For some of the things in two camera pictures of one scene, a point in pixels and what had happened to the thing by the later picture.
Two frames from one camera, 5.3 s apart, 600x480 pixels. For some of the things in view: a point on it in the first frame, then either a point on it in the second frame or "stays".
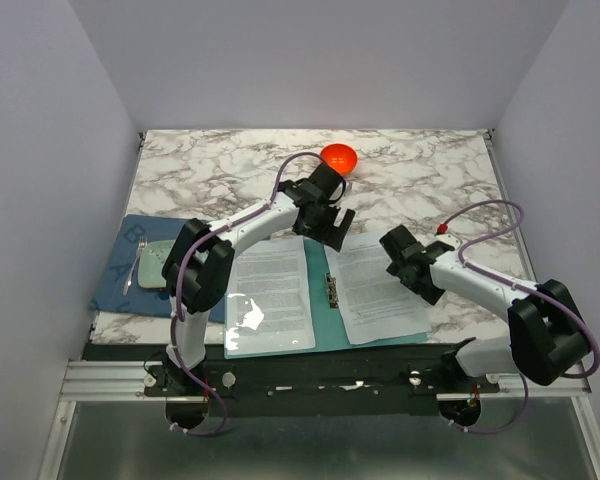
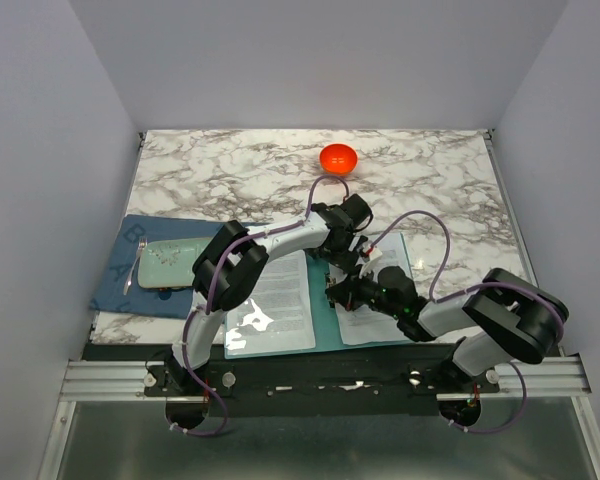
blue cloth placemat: x=119 y=288 stays
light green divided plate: x=150 y=263 stays
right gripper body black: x=431 y=295 → x=366 y=291
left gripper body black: x=321 y=226 → x=338 y=255
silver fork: x=141 y=245 stays
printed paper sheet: x=267 y=301 stays
